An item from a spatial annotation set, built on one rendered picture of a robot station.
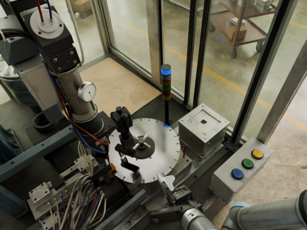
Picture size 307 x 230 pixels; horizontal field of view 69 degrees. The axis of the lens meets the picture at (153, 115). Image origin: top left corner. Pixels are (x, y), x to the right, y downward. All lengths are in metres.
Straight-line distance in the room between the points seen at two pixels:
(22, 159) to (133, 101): 0.74
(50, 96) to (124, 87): 0.96
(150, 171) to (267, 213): 0.44
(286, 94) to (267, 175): 1.28
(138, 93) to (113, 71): 0.31
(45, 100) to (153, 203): 0.61
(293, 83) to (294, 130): 1.64
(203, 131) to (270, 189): 1.10
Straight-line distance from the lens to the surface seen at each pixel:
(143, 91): 1.50
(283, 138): 2.40
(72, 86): 0.57
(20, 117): 1.63
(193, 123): 1.12
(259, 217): 0.71
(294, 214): 0.61
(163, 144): 0.98
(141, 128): 1.04
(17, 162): 1.00
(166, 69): 1.00
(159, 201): 1.01
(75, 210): 0.97
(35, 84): 0.61
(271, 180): 2.11
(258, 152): 1.08
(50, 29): 0.50
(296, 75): 0.88
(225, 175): 0.99
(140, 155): 0.95
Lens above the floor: 1.77
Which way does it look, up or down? 49 degrees down
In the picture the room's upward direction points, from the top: 5 degrees counter-clockwise
